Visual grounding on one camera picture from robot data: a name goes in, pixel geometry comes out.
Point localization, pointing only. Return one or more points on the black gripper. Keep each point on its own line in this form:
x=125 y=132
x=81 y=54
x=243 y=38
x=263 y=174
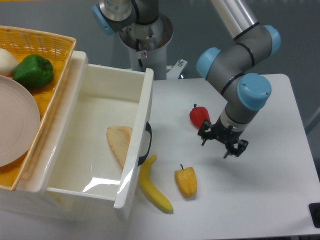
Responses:
x=227 y=135

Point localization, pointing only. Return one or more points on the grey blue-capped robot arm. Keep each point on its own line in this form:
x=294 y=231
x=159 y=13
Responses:
x=228 y=71

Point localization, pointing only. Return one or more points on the white drawer cabinet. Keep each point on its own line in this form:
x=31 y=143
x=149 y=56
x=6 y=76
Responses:
x=31 y=195

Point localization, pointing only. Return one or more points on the red bell pepper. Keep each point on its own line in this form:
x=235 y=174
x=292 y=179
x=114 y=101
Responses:
x=198 y=115

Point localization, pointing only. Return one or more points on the yellow bell pepper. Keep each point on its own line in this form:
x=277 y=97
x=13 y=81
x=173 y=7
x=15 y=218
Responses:
x=186 y=181

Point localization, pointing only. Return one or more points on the yellow banana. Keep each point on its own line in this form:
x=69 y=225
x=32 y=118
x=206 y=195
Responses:
x=150 y=191

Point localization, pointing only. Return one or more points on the bread slice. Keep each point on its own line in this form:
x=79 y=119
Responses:
x=119 y=138

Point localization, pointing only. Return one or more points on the black object at table edge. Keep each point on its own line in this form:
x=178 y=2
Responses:
x=314 y=209

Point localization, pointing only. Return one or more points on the yellow woven basket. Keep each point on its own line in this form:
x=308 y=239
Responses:
x=58 y=49

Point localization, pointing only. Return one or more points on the green bell pepper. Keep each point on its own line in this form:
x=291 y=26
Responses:
x=34 y=72

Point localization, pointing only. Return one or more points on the pink round plate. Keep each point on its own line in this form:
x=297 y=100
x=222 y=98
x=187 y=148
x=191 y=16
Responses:
x=19 y=120

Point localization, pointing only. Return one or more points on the white onion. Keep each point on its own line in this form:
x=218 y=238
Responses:
x=8 y=63

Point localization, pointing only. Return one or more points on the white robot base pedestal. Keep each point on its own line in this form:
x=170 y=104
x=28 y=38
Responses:
x=147 y=48

